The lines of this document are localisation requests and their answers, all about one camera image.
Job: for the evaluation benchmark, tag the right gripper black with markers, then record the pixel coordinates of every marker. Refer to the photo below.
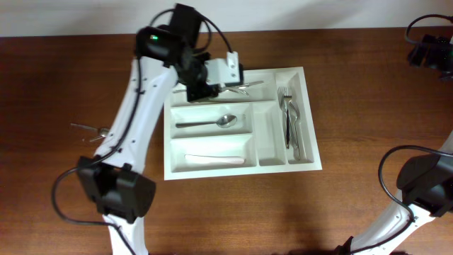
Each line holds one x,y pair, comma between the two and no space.
437,45

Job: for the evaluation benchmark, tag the large steel spoon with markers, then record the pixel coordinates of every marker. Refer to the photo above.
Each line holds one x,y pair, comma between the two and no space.
231,89
225,121

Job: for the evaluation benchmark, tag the white plastic cutlery tray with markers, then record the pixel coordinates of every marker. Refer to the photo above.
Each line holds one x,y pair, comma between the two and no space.
259,135

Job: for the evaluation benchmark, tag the white plastic knife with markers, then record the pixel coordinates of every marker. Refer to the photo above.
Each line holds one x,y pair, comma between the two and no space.
200,159

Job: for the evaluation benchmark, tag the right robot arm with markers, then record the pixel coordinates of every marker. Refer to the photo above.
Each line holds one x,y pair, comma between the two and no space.
424,193

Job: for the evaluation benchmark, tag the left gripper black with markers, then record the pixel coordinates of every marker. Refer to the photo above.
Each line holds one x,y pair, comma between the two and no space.
210,91

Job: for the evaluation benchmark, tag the steel fork dark handle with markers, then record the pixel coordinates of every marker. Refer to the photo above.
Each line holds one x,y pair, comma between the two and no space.
286,102

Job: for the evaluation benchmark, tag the steel tongs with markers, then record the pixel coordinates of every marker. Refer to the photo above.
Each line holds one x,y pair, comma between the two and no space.
243,87

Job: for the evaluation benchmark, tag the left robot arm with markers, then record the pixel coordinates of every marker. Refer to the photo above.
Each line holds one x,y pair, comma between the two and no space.
165,56

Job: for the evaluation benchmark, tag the small steel teaspoon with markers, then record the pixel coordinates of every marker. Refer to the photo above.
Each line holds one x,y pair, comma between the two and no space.
100,131
96,138

